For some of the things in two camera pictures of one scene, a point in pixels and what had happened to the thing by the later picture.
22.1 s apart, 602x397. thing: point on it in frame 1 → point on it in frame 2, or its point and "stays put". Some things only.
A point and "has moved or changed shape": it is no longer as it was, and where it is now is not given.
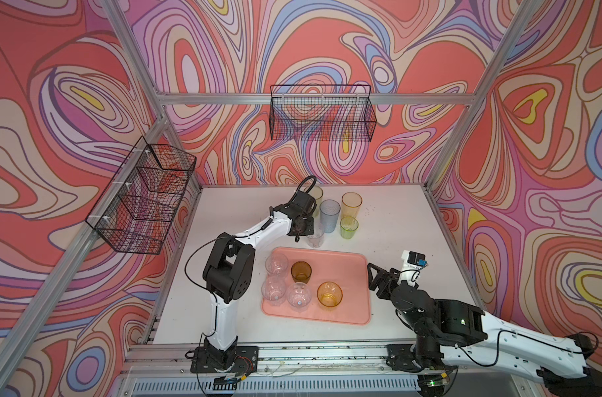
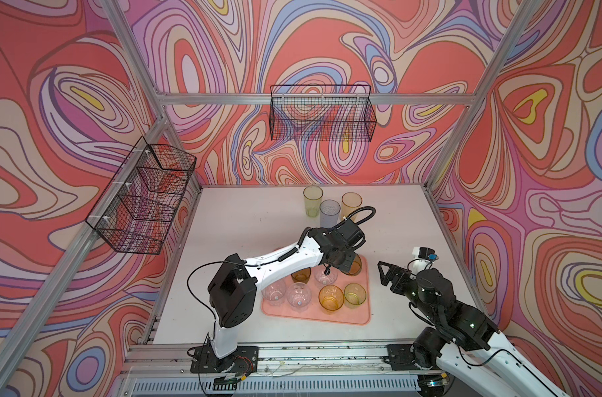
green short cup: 348,227 has moved or changed shape
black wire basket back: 322,112 stays put
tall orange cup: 351,204 stays put
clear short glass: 316,240 has moved or changed shape
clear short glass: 273,289 stays put
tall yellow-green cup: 317,193 stays put
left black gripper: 310,221 → 346,266
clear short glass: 299,296 stays put
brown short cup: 301,271 stays put
